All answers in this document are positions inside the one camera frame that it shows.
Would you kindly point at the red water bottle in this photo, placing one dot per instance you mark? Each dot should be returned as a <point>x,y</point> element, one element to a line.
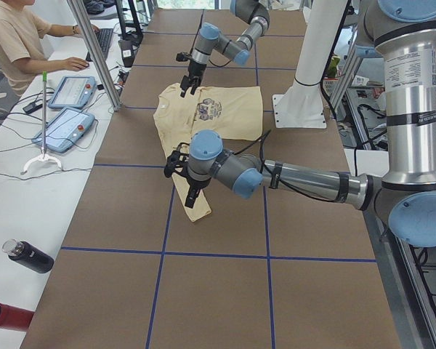
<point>13,318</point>

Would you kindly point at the black keyboard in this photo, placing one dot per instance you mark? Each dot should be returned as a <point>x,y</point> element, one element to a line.
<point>104,38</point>

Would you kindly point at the person in beige shirt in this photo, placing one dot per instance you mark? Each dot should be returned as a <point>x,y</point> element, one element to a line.
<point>21,53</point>

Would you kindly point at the far blue teach pendant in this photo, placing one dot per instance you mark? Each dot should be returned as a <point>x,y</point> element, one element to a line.
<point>73,91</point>

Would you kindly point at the near blue teach pendant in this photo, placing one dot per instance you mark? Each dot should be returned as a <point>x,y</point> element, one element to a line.
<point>66,128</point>

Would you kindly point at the aluminium frame post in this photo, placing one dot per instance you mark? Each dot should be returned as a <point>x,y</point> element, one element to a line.
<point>83,21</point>

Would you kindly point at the cream long-sleeve printed shirt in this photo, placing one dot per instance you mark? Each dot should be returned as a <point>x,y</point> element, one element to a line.
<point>233,113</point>

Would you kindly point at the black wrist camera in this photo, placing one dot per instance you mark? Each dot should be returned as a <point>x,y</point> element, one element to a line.
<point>176,162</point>
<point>183,57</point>

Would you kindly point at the blue teach pendant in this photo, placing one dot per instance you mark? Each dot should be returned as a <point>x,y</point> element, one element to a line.
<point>66,128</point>
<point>73,91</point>

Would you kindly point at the black water bottle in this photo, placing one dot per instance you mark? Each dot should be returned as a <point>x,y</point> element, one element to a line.
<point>28,255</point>

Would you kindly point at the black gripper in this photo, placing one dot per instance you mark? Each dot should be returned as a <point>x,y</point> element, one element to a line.
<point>195,183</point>
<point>195,68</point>

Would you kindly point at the white grabber stick green tip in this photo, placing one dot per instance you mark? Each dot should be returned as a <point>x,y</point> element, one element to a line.
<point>43,156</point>

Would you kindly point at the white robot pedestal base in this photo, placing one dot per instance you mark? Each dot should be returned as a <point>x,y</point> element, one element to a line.
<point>302,106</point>

